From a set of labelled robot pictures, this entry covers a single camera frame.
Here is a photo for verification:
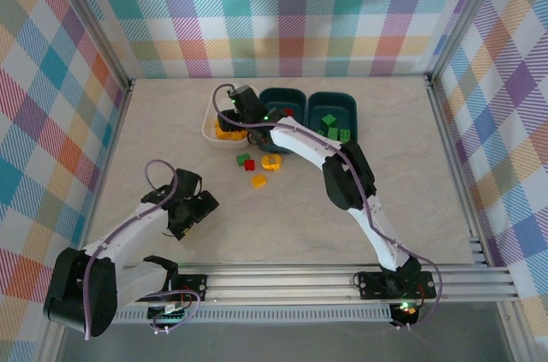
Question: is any white plastic container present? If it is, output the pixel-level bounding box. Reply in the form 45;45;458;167
201;84;258;150

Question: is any teal plastic bin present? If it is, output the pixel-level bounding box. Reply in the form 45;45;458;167
307;91;359;145
259;86;307;156

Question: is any large yellow lego brick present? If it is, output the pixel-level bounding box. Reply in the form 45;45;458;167
260;152;285;174

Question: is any green circuit board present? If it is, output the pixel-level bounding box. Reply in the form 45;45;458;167
147;301;192;323

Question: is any small lit controller board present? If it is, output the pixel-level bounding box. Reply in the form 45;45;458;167
390;300;421;329

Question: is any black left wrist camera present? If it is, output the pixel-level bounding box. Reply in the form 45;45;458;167
194;190;221;223

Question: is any aluminium side rail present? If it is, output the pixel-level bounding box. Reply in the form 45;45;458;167
426;74;489;267
76;79;136;271

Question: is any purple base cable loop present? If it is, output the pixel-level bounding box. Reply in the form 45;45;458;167
147;290;204;336

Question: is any wide aluminium base rail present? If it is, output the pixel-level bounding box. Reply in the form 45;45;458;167
51;262;521;306

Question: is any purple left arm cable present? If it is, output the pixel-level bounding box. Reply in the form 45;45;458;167
83;159;179;341

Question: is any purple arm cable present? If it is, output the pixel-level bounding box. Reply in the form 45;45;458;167
83;159;179;341
212;83;446;332

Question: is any slotted grey cable duct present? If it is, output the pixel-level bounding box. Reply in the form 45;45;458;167
113;308;393;325

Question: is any aluminium frame post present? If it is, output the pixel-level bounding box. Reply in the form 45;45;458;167
497;301;537;362
45;0;134;92
426;0;509;86

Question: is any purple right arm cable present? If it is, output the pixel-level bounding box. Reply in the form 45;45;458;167
212;83;446;332

